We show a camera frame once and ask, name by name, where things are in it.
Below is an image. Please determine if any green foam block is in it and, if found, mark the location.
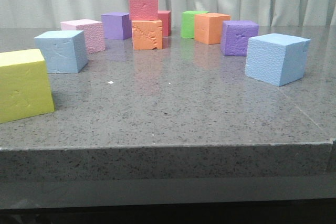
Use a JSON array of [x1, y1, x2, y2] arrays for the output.
[[181, 10, 208, 39]]

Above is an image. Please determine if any coral red foam block top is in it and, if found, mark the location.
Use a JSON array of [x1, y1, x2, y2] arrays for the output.
[[129, 0, 159, 20]]

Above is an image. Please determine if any red foam block rear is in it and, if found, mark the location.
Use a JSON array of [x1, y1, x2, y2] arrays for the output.
[[158, 10, 171, 37]]

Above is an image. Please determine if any purple foam block rear left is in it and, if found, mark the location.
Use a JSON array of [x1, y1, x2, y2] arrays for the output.
[[101, 12, 132, 40]]

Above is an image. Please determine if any purple foam block dented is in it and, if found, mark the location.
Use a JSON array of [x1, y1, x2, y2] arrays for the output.
[[220, 20, 259, 56]]

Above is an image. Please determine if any blue foam block smooth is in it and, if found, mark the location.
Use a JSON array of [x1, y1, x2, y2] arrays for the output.
[[34, 30, 88, 73]]

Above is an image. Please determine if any orange foam block smooth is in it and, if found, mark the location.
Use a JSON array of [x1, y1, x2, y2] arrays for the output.
[[194, 13, 231, 45]]

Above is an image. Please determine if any yellow foam block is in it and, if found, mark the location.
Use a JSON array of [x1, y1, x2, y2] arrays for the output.
[[1, 49, 55, 123]]

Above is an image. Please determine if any orange foam block dented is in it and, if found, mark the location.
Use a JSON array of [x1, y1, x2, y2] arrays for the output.
[[132, 20, 163, 50]]

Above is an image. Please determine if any pink foam block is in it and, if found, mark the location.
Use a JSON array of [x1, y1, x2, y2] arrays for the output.
[[60, 19, 106, 54]]

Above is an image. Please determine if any light blue foam block textured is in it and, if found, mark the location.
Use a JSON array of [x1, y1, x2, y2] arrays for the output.
[[245, 33, 311, 87]]

